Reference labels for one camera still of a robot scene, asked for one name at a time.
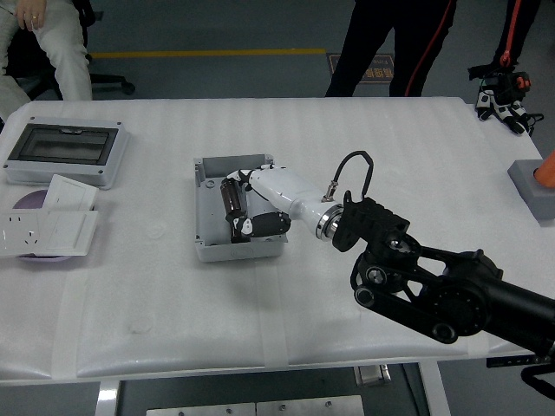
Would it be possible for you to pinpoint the grey distribution box dark window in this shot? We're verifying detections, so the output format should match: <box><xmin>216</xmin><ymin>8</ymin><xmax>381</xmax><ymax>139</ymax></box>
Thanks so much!
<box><xmin>2</xmin><ymin>115</ymin><xmax>131</xmax><ymax>190</ymax></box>

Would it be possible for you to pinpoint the standing person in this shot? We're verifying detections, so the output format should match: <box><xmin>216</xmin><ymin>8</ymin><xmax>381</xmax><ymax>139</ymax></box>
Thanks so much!
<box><xmin>324</xmin><ymin>0</ymin><xmax>459</xmax><ymax>99</ymax></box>

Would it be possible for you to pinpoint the orange cone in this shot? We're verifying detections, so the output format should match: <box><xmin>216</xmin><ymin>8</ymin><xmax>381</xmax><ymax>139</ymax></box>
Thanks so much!
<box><xmin>533</xmin><ymin>149</ymin><xmax>555</xmax><ymax>188</ymax></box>

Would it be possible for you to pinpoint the white table frame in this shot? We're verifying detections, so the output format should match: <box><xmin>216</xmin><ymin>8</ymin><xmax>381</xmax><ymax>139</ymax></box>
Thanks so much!
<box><xmin>0</xmin><ymin>361</ymin><xmax>452</xmax><ymax>416</ymax></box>

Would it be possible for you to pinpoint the grey metal plate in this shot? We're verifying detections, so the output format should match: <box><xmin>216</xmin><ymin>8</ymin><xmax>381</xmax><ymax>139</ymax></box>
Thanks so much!
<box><xmin>146</xmin><ymin>401</ymin><xmax>258</xmax><ymax>416</ymax></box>
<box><xmin>255</xmin><ymin>396</ymin><xmax>365</xmax><ymax>416</ymax></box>

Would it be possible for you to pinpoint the seated person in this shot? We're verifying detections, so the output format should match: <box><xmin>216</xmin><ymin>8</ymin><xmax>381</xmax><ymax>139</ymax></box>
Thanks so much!
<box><xmin>0</xmin><ymin>0</ymin><xmax>95</xmax><ymax>125</ymax></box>

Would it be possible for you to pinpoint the large white switch plate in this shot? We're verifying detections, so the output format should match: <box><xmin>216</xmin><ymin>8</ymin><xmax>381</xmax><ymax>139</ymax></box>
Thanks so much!
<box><xmin>32</xmin><ymin>211</ymin><xmax>100</xmax><ymax>257</ymax></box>

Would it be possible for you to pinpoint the seated person's hand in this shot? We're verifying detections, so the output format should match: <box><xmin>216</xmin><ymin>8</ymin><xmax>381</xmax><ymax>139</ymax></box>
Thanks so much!
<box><xmin>14</xmin><ymin>0</ymin><xmax>46</xmax><ymax>30</ymax></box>

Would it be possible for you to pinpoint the small metal bracket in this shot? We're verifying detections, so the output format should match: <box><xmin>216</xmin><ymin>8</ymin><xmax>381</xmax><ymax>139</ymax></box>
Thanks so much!
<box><xmin>354</xmin><ymin>365</ymin><xmax>392</xmax><ymax>387</ymax></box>

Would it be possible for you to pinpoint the standing person's left gloved hand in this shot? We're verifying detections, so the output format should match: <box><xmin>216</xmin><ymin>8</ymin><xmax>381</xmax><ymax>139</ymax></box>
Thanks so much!
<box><xmin>467</xmin><ymin>63</ymin><xmax>545</xmax><ymax>136</ymax></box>

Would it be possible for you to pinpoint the white wall socket panel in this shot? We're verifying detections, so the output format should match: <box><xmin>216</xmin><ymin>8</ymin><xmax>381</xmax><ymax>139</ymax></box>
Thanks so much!
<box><xmin>0</xmin><ymin>211</ymin><xmax>49</xmax><ymax>257</ymax></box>

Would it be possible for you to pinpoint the black office chair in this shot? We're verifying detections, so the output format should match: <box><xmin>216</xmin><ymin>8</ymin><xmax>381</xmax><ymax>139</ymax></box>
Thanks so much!
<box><xmin>6</xmin><ymin>0</ymin><xmax>136</xmax><ymax>101</ymax></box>

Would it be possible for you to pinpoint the open grey plastic box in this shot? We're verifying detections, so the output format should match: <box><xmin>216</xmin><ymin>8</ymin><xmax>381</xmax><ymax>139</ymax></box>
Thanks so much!
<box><xmin>193</xmin><ymin>153</ymin><xmax>290</xmax><ymax>263</ymax></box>

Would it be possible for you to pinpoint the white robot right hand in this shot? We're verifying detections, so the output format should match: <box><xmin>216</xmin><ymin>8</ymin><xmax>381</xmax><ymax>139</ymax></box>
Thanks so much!
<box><xmin>224</xmin><ymin>162</ymin><xmax>337</xmax><ymax>239</ymax></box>

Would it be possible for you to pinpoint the grey block base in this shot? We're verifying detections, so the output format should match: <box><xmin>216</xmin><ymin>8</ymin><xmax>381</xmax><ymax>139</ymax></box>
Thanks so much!
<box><xmin>506</xmin><ymin>159</ymin><xmax>555</xmax><ymax>227</ymax></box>

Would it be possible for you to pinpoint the small white switch plate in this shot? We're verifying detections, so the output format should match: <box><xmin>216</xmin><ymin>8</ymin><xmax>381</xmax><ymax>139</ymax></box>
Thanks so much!
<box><xmin>42</xmin><ymin>173</ymin><xmax>99</xmax><ymax>213</ymax></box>

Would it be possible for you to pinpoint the white foam table mat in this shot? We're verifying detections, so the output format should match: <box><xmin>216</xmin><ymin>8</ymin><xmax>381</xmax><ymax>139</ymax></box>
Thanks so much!
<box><xmin>0</xmin><ymin>97</ymin><xmax>555</xmax><ymax>382</ymax></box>

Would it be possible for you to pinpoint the dark brown cylindrical battery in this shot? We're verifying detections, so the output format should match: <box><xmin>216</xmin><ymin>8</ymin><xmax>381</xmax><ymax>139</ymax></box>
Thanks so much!
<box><xmin>219</xmin><ymin>177</ymin><xmax>251</xmax><ymax>244</ymax></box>

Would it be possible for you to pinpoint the purple round plate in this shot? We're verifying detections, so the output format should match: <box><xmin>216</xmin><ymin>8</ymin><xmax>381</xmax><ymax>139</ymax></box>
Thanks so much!
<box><xmin>11</xmin><ymin>189</ymin><xmax>77</xmax><ymax>263</ymax></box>

